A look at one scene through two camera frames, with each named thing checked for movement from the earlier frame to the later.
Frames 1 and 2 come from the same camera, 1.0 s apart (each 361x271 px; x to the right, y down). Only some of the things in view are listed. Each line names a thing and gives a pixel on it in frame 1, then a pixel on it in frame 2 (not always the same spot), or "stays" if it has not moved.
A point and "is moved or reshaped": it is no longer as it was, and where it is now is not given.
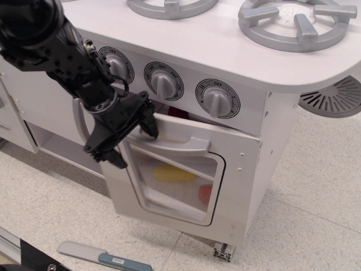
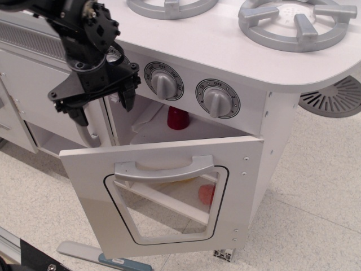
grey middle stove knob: [163, 81] stays
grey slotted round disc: [340, 99] stays
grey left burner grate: [171, 9] stays
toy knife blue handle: [98, 255] stays
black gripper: [112, 127] -> [109, 78]
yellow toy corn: [172, 173] -> [179, 182]
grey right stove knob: [218, 98] stays
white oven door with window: [192, 176] is moved or reshaped
